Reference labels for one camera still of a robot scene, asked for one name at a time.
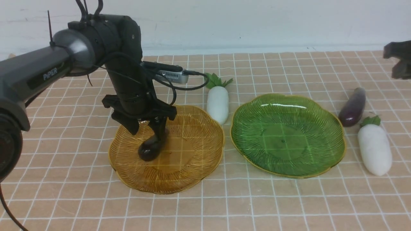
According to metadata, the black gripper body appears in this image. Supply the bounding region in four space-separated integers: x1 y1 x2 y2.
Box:
102 57 177 120

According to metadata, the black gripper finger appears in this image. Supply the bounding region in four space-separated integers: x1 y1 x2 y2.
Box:
148 117 168 146
111 111 139 135

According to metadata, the dark purple eggplant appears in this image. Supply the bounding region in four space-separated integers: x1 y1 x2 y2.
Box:
138 129 169 161

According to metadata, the white radish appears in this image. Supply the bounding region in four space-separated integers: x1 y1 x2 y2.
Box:
206 73 233 125
358 115 392 176

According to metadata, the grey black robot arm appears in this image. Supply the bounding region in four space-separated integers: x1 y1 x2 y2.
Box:
0 15 177 180

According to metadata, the amber glass plate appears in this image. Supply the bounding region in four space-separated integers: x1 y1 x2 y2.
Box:
108 105 225 194

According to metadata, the green glass plate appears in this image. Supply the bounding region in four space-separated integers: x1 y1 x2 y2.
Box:
230 93 346 179

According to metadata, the black gripper at right edge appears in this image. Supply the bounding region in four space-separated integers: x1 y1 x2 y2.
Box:
383 40 411 80

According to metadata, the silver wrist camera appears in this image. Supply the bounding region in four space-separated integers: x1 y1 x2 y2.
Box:
141 61 189 84

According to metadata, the black camera cable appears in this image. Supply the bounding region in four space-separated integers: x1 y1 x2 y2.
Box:
87 53 210 106

